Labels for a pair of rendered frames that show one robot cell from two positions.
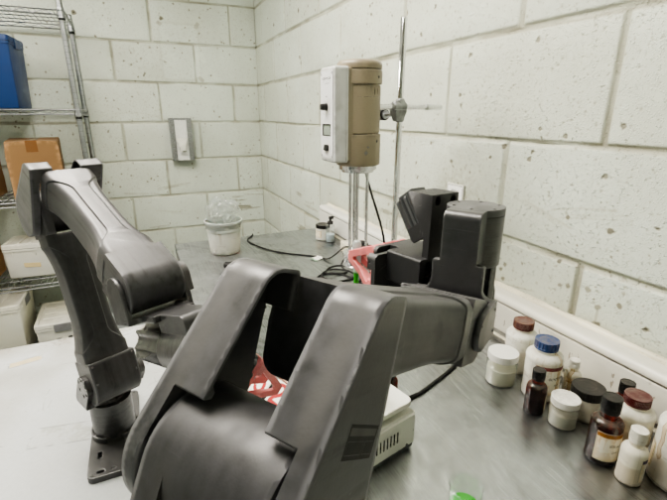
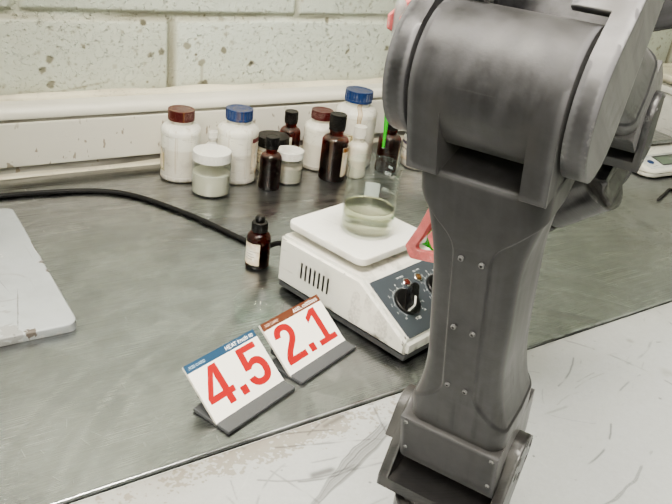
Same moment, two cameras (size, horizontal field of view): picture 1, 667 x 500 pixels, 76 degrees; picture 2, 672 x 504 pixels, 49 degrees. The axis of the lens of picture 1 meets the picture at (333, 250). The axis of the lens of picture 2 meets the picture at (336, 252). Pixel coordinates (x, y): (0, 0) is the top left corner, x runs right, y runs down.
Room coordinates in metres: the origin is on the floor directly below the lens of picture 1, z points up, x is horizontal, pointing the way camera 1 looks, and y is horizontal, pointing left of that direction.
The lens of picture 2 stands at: (0.76, 0.71, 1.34)
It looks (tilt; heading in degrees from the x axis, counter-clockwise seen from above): 27 degrees down; 258
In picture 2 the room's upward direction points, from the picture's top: 8 degrees clockwise
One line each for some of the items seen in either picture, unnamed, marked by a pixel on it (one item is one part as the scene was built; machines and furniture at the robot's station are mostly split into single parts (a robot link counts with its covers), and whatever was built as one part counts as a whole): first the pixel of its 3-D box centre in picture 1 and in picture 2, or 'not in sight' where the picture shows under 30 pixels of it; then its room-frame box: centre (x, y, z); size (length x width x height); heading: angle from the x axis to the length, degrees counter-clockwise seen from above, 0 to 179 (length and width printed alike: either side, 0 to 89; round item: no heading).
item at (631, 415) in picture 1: (631, 422); (319, 138); (0.55, -0.46, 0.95); 0.06 x 0.06 x 0.10
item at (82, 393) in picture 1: (111, 380); (450, 455); (0.58, 0.35, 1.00); 0.09 x 0.06 x 0.06; 140
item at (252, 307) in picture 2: not in sight; (258, 308); (0.68, 0.02, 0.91); 0.06 x 0.06 x 0.02
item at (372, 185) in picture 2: not in sight; (372, 199); (0.56, -0.03, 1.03); 0.07 x 0.06 x 0.08; 117
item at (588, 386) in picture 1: (586, 400); (272, 151); (0.63, -0.44, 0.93); 0.05 x 0.05 x 0.06
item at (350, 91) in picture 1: (349, 117); not in sight; (1.02, -0.04, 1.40); 0.15 x 0.11 x 0.24; 114
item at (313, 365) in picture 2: not in sight; (308, 337); (0.64, 0.09, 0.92); 0.09 x 0.06 x 0.04; 44
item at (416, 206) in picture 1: (420, 232); not in sight; (0.47, -0.10, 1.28); 0.07 x 0.06 x 0.11; 127
